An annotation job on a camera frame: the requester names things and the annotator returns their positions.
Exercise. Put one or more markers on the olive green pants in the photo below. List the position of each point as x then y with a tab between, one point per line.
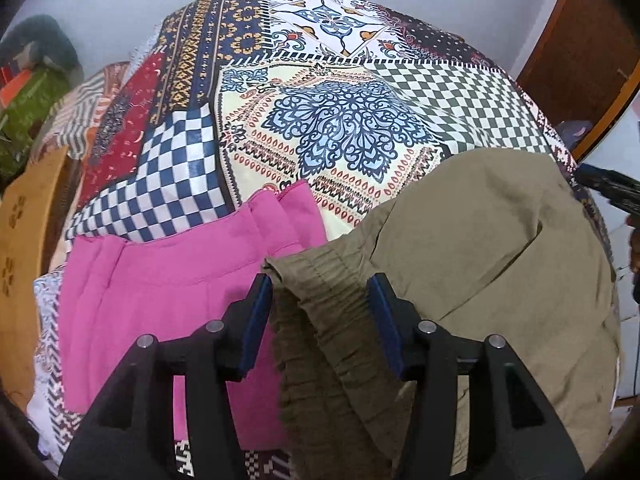
491	241

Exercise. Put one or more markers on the patchwork patterned bedsheet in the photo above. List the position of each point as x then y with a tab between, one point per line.
229	96

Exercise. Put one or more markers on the pink folded pants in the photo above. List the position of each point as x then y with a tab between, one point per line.
114	291

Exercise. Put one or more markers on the brown wooden door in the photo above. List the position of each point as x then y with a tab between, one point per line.
585	66

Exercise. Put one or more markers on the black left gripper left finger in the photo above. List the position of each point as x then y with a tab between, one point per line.
128	432

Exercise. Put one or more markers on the dark teal fuzzy cloth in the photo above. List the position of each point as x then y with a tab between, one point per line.
35	42

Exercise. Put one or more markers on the right hand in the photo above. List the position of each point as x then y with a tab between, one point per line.
634	242

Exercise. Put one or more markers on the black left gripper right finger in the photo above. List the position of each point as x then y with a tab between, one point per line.
515	432

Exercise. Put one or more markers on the striped orange white cloth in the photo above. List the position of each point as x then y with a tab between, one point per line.
71	118

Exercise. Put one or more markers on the tan wooden headboard panel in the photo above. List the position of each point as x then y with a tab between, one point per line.
25	220

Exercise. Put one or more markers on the green cloth pile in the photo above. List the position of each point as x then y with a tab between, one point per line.
26	102

